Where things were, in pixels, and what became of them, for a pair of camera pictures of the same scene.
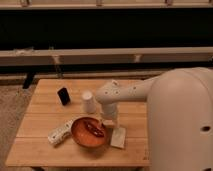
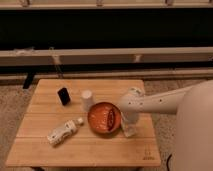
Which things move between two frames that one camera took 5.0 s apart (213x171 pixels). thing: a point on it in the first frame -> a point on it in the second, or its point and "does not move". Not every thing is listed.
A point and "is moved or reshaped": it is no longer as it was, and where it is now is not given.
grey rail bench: x=105 y=56 does not move
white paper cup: x=89 y=104 does not move
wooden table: x=58 y=101 does not move
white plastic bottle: x=56 y=135 does not move
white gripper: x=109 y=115 -> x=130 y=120
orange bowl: x=89 y=132 is moved or reshaped
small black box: x=63 y=96 does not move
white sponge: x=118 y=138 -> x=130 y=129
